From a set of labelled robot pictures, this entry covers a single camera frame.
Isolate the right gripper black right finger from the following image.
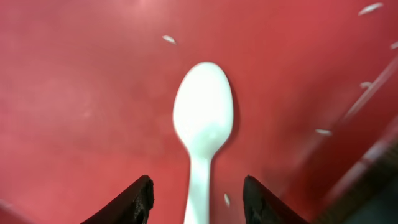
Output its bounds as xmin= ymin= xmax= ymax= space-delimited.
xmin=243 ymin=175 xmax=308 ymax=224

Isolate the red plastic tray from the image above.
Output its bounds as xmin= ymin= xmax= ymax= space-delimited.
xmin=1 ymin=0 xmax=397 ymax=223

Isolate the white plastic spoon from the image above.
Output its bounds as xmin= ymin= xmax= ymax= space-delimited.
xmin=172 ymin=62 xmax=234 ymax=224

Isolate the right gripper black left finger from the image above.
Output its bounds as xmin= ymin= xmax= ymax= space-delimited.
xmin=82 ymin=175 xmax=154 ymax=224

